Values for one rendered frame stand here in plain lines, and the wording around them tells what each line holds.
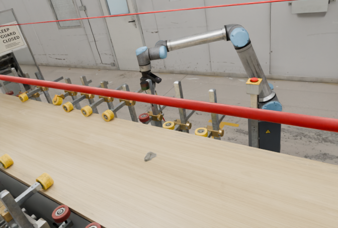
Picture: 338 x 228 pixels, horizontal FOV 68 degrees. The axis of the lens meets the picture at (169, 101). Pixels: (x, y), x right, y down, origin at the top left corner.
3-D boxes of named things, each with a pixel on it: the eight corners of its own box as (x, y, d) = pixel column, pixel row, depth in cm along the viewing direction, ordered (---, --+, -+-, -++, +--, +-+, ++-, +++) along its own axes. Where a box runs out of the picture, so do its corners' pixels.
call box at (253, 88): (250, 89, 146) (249, 77, 143) (262, 90, 142) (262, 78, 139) (246, 95, 141) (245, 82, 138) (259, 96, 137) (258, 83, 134)
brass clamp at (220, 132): (206, 130, 179) (205, 124, 177) (224, 133, 172) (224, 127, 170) (202, 135, 175) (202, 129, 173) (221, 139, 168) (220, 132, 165)
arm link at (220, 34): (241, 19, 184) (153, 39, 197) (244, 23, 173) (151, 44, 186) (243, 34, 190) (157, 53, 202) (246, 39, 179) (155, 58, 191)
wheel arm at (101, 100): (124, 85, 242) (123, 82, 240) (127, 85, 240) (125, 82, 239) (85, 111, 207) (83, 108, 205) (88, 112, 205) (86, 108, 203)
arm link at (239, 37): (279, 103, 202) (243, 19, 173) (286, 115, 187) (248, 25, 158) (260, 110, 207) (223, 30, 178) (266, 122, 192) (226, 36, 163)
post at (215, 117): (217, 147, 180) (210, 87, 158) (221, 148, 178) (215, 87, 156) (215, 150, 178) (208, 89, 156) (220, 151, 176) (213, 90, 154)
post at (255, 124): (253, 150, 165) (251, 89, 144) (260, 152, 162) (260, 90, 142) (251, 154, 162) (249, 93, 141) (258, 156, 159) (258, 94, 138)
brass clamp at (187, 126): (176, 123, 193) (175, 118, 190) (192, 126, 185) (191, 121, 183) (172, 128, 188) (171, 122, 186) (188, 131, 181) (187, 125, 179)
